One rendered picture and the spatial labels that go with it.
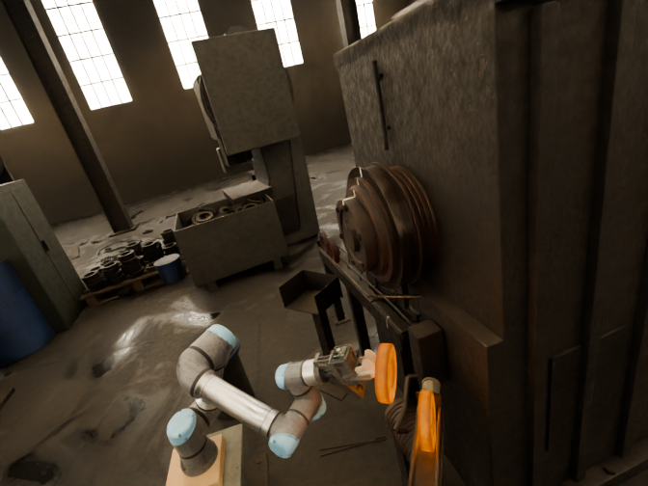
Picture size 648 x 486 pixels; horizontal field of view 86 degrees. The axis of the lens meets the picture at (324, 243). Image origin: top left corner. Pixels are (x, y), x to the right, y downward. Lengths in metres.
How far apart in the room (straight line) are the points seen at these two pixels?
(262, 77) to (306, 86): 7.73
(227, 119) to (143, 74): 7.76
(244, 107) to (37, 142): 8.88
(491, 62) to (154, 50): 10.77
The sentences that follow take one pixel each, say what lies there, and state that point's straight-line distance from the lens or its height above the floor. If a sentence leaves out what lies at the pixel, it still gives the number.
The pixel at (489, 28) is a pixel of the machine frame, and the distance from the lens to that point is 0.88.
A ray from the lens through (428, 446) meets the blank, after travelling 1.11.
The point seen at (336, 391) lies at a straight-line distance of 2.24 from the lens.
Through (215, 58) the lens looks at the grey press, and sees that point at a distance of 3.74.
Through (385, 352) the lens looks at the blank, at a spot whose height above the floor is 0.95.
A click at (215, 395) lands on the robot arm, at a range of 1.20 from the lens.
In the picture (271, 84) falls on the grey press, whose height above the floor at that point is 1.81.
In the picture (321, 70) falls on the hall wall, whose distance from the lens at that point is 11.67.
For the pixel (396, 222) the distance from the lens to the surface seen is 1.09.
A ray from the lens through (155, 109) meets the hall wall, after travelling 11.26.
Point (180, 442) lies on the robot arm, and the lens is 1.62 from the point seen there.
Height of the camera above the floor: 1.60
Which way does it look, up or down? 22 degrees down
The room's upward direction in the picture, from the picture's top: 14 degrees counter-clockwise
